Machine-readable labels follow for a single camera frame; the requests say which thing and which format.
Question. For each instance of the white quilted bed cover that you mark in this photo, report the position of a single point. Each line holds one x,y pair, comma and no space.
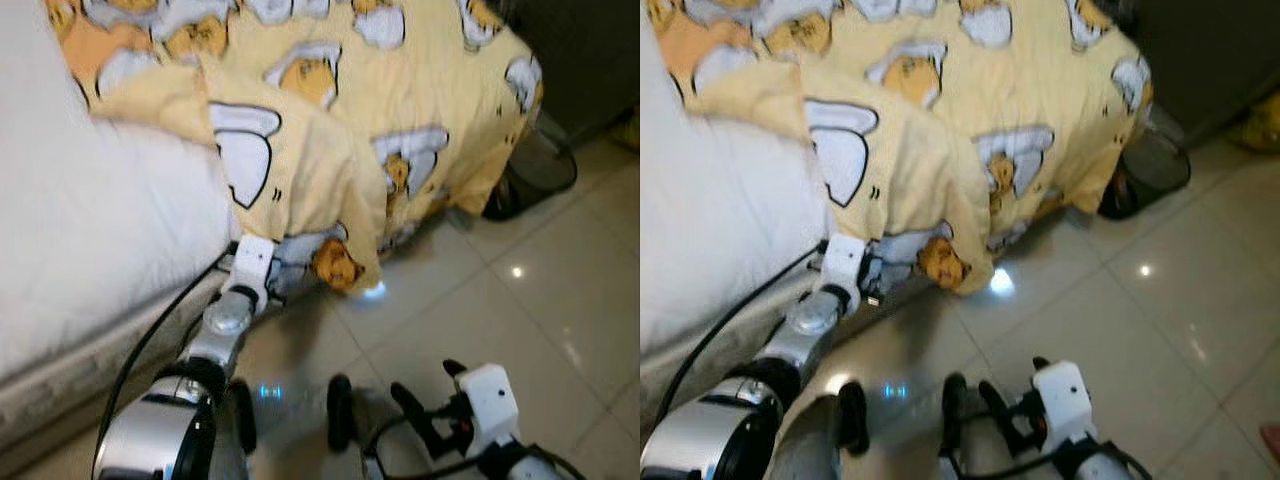
720,220
90,220

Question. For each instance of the small yellow object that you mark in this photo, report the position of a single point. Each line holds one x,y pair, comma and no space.
1262,130

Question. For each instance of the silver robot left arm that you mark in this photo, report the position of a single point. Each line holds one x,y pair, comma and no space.
810,320
225,320

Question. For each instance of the black mesh waste bin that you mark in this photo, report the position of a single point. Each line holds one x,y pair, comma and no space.
1150,170
535,175

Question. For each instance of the dark cabinet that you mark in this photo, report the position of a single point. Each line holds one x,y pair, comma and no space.
1210,50
590,50

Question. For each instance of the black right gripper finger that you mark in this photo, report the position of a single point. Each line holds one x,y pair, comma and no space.
418,415
1041,365
455,368
1004,415

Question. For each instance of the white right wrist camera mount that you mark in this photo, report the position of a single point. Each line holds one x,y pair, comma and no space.
1065,395
490,400

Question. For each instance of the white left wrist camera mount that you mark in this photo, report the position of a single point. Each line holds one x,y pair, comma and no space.
252,262
843,260

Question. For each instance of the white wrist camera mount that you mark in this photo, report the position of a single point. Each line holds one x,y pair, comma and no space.
1065,395
490,400
843,260
252,262

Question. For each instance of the yellow cartoon print blanket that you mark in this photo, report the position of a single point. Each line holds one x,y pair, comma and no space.
1000,80
400,80

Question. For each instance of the grey robot left leg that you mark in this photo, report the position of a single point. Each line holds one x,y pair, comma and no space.
240,415
810,440

